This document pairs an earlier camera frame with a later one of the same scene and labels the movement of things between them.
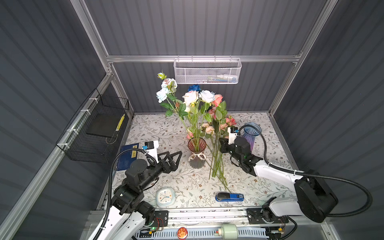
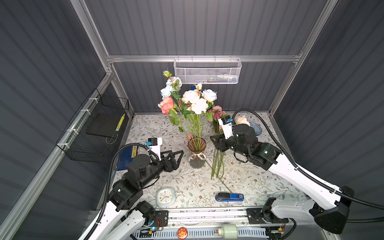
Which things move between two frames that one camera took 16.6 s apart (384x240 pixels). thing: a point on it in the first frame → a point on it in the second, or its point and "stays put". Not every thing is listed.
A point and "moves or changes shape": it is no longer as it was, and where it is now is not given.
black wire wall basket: [91, 136] stays put
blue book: [126, 157] stays put
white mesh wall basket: [207, 70] stays put
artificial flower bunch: [215, 131] moves or changes shape
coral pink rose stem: [221, 111] → [166, 105]
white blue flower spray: [173, 105] moves or changes shape
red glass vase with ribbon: [197, 146] stays put
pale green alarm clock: [165, 197] stays put
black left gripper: [167, 169] stays put
